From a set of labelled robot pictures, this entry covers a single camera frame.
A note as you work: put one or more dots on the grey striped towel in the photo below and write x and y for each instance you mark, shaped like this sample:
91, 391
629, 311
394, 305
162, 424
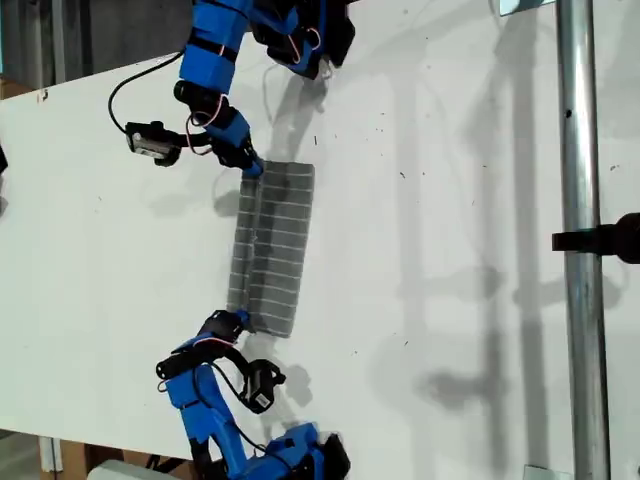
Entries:
280, 250

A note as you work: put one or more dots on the black clamp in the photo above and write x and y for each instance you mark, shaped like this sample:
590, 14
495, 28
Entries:
600, 239

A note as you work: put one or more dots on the black camera stalk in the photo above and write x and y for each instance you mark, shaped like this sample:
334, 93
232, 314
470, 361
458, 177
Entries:
237, 357
195, 139

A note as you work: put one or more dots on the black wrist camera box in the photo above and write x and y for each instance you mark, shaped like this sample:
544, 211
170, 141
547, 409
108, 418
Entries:
262, 385
150, 142

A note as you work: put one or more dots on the white table leg bracket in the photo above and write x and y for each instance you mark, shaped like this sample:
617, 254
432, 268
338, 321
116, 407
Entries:
50, 454

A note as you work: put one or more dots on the steel post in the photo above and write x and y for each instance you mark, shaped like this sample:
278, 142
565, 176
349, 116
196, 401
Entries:
582, 150

